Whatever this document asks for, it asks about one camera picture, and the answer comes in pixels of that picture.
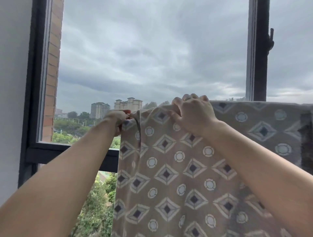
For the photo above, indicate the person's right hand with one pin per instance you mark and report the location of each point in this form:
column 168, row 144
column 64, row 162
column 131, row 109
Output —
column 195, row 117

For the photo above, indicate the person's left hand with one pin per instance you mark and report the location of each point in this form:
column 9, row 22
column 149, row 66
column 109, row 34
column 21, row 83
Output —
column 113, row 119

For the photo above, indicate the person's right thumb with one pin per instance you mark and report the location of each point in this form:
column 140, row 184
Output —
column 176, row 107

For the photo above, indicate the person's left fingers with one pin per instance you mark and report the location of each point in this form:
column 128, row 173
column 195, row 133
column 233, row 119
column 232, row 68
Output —
column 121, row 122

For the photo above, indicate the red clothespin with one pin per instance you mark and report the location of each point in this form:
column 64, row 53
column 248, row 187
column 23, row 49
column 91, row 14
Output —
column 127, row 114

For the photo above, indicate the beige diamond patterned cloth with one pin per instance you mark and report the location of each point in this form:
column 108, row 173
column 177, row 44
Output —
column 176, row 175

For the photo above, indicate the person's right forearm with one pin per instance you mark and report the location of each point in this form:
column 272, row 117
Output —
column 261, row 175

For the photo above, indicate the person's left forearm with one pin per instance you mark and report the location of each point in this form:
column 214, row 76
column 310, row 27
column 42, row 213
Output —
column 56, row 175

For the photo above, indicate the beige high-rise building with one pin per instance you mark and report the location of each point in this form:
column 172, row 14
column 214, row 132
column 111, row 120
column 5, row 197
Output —
column 128, row 103

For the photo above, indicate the grey high-rise building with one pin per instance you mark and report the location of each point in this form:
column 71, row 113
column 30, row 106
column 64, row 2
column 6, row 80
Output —
column 99, row 110

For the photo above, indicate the green trees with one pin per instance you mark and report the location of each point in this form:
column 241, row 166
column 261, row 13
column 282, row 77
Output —
column 97, row 210

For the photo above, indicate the red brick wall column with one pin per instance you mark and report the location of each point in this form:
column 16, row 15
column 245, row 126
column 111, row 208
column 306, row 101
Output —
column 52, row 73

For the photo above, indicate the black window frame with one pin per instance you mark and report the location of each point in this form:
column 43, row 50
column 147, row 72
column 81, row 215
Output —
column 31, row 97

